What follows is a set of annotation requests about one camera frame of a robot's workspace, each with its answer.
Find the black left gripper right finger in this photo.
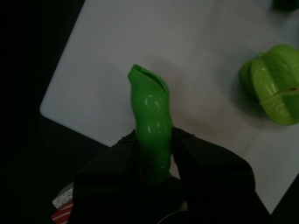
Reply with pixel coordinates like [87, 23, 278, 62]
[171, 126, 274, 224]

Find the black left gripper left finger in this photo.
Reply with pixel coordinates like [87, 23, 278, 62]
[70, 129, 143, 224]

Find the green toy pea pod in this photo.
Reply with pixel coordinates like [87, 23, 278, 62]
[127, 63, 174, 185]

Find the red white striped toy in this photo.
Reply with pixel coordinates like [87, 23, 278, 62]
[51, 182, 75, 224]

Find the green toy star fruit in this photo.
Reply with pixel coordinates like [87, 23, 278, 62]
[238, 43, 299, 127]

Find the white cutting board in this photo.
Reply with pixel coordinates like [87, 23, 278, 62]
[39, 0, 299, 215]

